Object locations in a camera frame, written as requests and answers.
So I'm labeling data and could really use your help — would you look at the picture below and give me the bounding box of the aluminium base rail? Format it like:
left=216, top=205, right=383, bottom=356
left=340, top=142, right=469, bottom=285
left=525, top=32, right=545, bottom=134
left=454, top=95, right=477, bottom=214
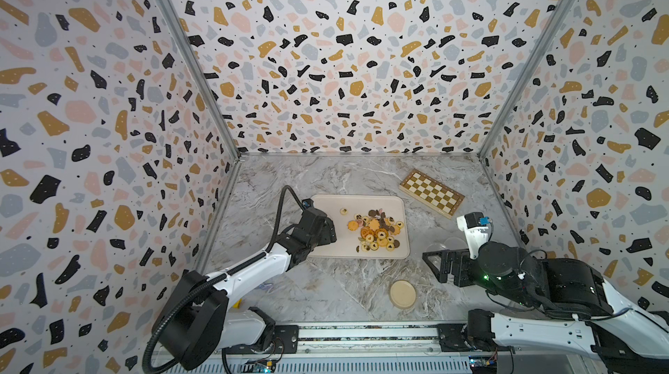
left=140, top=321, right=576, bottom=374

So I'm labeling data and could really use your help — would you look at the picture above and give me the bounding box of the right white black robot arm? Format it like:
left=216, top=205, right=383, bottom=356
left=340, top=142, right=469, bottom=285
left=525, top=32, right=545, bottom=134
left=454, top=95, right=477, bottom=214
left=423, top=242, right=668, bottom=373

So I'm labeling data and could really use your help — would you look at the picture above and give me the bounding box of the wooden chessboard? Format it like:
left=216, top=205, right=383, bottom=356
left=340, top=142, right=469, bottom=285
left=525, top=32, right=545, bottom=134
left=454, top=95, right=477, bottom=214
left=399, top=169, right=465, bottom=219

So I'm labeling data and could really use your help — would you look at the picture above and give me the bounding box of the pile of poured cookies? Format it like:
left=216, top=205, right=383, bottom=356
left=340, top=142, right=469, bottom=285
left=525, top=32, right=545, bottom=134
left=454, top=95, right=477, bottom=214
left=338, top=208, right=406, bottom=255

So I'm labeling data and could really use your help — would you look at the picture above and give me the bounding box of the small purple toy figure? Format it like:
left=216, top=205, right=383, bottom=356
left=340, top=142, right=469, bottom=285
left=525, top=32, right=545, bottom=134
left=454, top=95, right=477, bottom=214
left=257, top=283, right=274, bottom=292

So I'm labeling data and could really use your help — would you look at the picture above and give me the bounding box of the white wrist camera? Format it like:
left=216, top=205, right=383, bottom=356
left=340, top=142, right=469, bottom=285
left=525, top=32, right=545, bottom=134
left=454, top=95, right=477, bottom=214
left=456, top=212, right=494, bottom=260
left=301, top=198, right=315, bottom=211

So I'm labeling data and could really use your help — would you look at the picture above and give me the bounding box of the beige round jar lid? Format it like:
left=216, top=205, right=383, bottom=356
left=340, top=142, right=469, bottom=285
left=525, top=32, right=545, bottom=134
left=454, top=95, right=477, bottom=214
left=389, top=280, right=417, bottom=310

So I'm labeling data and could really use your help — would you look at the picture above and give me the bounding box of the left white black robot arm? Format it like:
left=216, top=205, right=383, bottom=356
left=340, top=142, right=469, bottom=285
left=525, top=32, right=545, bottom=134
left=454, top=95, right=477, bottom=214
left=141, top=208, right=336, bottom=373

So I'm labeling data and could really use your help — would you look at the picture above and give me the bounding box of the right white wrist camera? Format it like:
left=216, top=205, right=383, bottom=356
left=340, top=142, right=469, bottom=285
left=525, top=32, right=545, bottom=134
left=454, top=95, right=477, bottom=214
left=456, top=212, right=494, bottom=260

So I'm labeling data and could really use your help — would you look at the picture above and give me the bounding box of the beige rectangular tray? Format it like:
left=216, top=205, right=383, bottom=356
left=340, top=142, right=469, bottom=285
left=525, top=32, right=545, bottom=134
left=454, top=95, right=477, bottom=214
left=313, top=194, right=410, bottom=260

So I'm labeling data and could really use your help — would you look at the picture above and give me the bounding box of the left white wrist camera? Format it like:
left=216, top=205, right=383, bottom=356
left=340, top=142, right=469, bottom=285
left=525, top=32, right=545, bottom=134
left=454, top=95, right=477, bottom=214
left=301, top=198, right=315, bottom=211

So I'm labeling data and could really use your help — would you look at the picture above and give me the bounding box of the clear plastic cookie jar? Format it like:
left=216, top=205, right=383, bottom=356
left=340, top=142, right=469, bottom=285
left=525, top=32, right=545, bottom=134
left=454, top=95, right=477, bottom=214
left=425, top=237, right=469, bottom=252

